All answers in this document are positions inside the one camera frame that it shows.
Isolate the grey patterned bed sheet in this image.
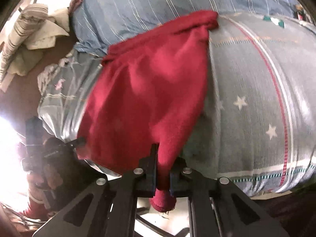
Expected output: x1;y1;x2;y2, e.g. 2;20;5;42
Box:
38;13;315;196

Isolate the left hand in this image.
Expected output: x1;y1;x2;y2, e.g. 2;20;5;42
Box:
17;140;60;220

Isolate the blue plaid pillow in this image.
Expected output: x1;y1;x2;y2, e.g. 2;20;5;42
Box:
72;0;298;56

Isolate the white striped cloth pile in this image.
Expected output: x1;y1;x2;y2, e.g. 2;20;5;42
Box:
1;3;70;92

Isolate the red knit garment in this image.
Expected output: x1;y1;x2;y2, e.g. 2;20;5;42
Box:
77;10;218;212

